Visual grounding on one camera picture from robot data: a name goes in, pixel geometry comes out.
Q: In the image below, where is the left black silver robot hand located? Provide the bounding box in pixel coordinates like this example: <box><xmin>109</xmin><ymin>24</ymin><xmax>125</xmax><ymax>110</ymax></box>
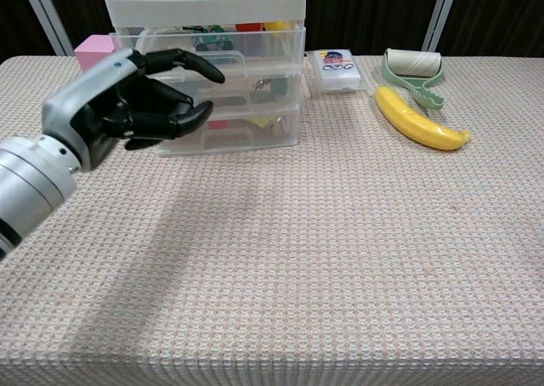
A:
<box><xmin>41</xmin><ymin>48</ymin><xmax>226</xmax><ymax>173</ymax></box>

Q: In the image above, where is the green lint roller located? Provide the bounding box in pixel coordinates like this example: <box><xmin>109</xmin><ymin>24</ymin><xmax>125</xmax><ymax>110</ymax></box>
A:
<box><xmin>381</xmin><ymin>48</ymin><xmax>445</xmax><ymax>111</ymax></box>

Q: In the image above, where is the grey metal frame post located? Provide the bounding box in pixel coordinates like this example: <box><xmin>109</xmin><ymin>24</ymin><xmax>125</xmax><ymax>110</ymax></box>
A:
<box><xmin>422</xmin><ymin>0</ymin><xmax>463</xmax><ymax>52</ymax></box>
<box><xmin>17</xmin><ymin>0</ymin><xmax>74</xmax><ymax>57</ymax></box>

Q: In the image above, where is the beige checkered tablecloth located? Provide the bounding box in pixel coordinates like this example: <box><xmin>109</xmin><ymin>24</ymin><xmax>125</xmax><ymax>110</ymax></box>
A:
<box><xmin>0</xmin><ymin>55</ymin><xmax>544</xmax><ymax>386</ymax></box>

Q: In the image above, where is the clear drawer with yellow block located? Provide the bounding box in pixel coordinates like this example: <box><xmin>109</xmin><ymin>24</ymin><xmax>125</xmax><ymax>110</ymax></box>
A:
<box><xmin>153</xmin><ymin>105</ymin><xmax>301</xmax><ymax>156</ymax></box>

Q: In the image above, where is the yellow banana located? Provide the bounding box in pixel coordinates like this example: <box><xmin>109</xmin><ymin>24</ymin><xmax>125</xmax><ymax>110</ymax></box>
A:
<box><xmin>373</xmin><ymin>85</ymin><xmax>471</xmax><ymax>151</ymax></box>

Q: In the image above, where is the white packaged sponge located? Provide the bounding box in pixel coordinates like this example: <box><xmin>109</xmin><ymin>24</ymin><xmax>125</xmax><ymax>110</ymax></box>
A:
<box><xmin>305</xmin><ymin>48</ymin><xmax>367</xmax><ymax>94</ymax></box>

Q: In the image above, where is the pink cube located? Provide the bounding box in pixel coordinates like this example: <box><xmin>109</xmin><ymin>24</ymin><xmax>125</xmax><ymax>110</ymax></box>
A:
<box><xmin>74</xmin><ymin>35</ymin><xmax>116</xmax><ymax>72</ymax></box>

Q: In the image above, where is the white plastic organizer frame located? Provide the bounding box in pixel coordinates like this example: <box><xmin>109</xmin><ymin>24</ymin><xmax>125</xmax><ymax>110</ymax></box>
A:
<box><xmin>103</xmin><ymin>0</ymin><xmax>307</xmax><ymax>156</ymax></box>

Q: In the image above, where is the clear plastic box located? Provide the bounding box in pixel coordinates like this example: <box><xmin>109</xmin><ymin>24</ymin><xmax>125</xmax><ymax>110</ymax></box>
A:
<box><xmin>109</xmin><ymin>23</ymin><xmax>307</xmax><ymax>80</ymax></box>

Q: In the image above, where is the clear drawer with dark items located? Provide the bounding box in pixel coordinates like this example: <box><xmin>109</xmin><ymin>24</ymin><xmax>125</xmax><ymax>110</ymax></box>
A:
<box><xmin>146</xmin><ymin>69</ymin><xmax>303</xmax><ymax>116</ymax></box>

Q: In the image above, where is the green black toy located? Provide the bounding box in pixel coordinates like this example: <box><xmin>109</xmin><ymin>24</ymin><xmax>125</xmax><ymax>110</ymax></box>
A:
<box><xmin>186</xmin><ymin>24</ymin><xmax>235</xmax><ymax>52</ymax></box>

